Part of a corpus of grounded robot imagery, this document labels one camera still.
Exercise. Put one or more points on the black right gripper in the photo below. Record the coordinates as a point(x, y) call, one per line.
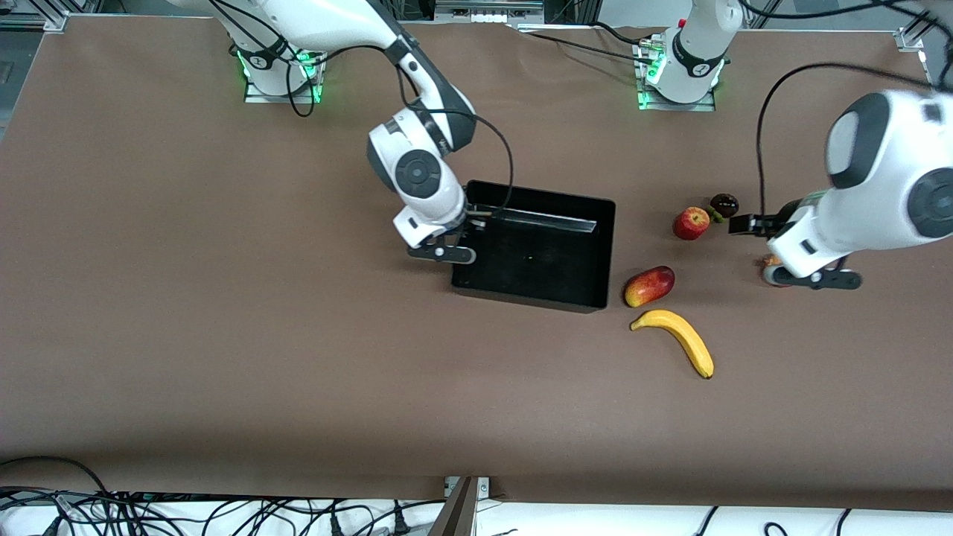
point(471, 224)

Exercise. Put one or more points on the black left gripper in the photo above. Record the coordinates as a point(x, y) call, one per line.
point(774, 220)

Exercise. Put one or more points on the red apple with yellow patch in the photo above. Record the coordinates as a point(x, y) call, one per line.
point(692, 223)

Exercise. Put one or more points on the black plastic box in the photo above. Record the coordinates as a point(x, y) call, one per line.
point(551, 260)

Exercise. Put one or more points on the yellow banana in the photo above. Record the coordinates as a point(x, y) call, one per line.
point(681, 335)

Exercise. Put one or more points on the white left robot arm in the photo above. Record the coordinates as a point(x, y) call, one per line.
point(886, 179)

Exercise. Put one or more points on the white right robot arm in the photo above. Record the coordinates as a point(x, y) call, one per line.
point(327, 22)

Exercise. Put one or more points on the plain red apple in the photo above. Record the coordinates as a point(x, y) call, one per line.
point(770, 260)

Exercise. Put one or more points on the red yellow mango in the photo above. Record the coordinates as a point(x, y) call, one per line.
point(649, 286)

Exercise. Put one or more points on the brown table cover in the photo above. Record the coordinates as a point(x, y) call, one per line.
point(298, 402)

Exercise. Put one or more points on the dark metal bar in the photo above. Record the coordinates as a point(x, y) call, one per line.
point(456, 514)

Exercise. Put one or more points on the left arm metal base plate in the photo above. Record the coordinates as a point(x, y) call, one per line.
point(677, 106)

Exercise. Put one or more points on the silver aluminium frame rail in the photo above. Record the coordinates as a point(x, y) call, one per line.
point(488, 9)

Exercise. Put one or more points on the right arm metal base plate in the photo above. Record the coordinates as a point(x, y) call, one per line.
point(257, 95)

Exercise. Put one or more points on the aluminium corner frame piece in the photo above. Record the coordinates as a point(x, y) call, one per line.
point(912, 37)
point(52, 22)

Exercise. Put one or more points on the silver metal table bracket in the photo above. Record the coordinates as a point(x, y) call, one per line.
point(484, 487)

